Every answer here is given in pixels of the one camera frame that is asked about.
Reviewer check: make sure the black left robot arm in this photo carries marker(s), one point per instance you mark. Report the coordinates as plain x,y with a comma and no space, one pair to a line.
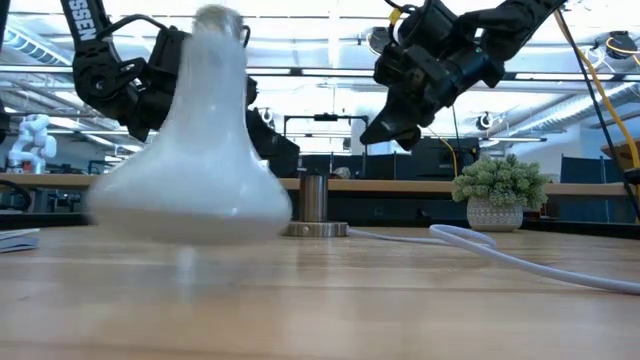
100,85

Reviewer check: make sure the black office partition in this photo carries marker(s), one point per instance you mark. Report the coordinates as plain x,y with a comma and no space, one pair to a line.
435,160

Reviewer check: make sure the blue office partition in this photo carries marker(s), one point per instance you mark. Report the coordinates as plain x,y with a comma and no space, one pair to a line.
580,175

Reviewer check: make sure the brass lamp socket base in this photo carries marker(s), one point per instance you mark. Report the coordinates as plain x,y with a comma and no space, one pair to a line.
314,200

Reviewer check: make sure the white round column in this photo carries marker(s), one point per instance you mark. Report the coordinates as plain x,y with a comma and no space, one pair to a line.
358,122

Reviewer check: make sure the black gantry frame with camera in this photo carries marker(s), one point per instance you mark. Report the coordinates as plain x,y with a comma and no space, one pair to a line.
325,118

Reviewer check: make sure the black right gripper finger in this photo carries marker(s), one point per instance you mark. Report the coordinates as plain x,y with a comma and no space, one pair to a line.
400,117
407,139

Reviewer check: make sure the black aluminium table frame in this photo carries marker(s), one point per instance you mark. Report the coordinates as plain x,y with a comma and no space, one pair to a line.
580,229

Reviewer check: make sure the Yellowstone waterfall booklet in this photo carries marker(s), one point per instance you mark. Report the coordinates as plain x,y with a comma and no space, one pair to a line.
17,241

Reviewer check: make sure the person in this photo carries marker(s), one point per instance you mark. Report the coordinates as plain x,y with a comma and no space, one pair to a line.
342,173

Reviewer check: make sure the light wooden desk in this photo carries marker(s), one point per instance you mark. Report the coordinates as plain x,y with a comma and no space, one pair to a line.
50,181

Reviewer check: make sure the white flood lightbulb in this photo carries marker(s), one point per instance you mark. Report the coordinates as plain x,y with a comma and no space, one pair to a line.
200,190

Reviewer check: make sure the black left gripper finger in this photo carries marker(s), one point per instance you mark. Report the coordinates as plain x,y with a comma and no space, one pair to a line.
277,155

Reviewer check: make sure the green plant in white pot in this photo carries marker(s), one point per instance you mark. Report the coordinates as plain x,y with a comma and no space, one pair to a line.
500,182

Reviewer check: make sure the white humanoid robot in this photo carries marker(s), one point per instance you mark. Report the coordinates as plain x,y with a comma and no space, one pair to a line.
32,142

